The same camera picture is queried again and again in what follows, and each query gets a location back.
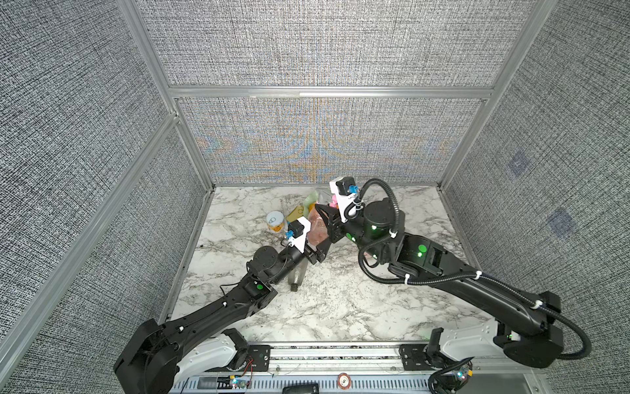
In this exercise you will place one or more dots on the translucent pink spray bottle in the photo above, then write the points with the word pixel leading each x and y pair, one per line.
pixel 318 232

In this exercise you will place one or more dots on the green scalloped plate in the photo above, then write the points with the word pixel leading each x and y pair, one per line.
pixel 310 200

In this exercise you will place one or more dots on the aluminium front rail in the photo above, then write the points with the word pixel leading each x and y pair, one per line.
pixel 340 367

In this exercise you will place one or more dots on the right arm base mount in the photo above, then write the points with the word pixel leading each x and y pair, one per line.
pixel 425 356

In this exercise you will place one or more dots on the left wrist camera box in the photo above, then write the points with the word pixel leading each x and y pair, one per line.
pixel 297 232

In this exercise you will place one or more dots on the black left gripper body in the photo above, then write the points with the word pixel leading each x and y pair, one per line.
pixel 312 257

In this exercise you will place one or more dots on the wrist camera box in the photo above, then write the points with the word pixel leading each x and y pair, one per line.
pixel 297 232
pixel 346 195

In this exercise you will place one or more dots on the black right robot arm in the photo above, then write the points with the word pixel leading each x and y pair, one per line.
pixel 522 326

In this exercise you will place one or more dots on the small round white can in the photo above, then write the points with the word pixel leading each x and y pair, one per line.
pixel 275 221

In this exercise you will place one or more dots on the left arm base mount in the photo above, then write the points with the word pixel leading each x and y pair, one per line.
pixel 254 357

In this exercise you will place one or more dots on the clear grey spray bottle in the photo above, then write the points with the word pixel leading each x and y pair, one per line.
pixel 297 276

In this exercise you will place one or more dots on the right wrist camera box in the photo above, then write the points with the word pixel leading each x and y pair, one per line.
pixel 346 195

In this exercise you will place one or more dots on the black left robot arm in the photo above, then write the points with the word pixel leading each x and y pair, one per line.
pixel 149 361

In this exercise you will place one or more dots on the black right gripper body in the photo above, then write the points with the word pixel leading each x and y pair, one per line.
pixel 341 230

